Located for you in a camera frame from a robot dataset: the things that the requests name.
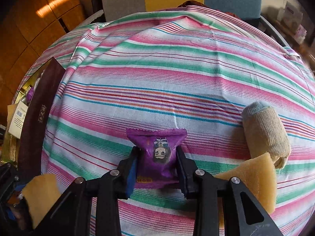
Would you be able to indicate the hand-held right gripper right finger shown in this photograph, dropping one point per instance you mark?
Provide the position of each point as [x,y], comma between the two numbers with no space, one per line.
[183,177]

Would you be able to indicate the purple snack packet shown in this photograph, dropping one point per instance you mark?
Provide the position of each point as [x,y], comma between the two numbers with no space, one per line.
[30,93]
[156,152]

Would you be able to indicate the rolled beige towel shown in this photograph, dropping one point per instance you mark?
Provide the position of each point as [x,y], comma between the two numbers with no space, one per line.
[265,132]

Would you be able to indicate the grey metal frame rail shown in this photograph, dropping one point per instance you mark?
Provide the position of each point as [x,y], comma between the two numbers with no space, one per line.
[275,30]

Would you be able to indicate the yellow sponge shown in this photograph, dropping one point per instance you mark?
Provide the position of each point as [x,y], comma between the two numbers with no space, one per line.
[251,179]
[41,194]

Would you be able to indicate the pink packet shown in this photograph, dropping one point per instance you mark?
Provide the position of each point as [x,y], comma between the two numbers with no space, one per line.
[301,34]

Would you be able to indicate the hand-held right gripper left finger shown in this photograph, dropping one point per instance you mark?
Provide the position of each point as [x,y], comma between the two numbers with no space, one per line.
[130,177]

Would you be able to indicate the white carton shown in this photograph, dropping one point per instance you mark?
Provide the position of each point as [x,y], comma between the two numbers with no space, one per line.
[290,14]

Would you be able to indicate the striped pink green cloth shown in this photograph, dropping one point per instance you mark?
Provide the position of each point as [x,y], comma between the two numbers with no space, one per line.
[172,78]

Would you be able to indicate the dark brown gift box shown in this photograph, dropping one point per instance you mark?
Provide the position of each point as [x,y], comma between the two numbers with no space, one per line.
[39,118]

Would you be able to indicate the cream cardboard box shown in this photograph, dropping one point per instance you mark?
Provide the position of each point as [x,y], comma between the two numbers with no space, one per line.
[18,120]

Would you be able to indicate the wooden cabinet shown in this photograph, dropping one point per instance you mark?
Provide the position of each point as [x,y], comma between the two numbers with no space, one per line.
[37,24]

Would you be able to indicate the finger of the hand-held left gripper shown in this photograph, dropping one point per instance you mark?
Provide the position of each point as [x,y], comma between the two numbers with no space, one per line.
[12,211]
[7,182]

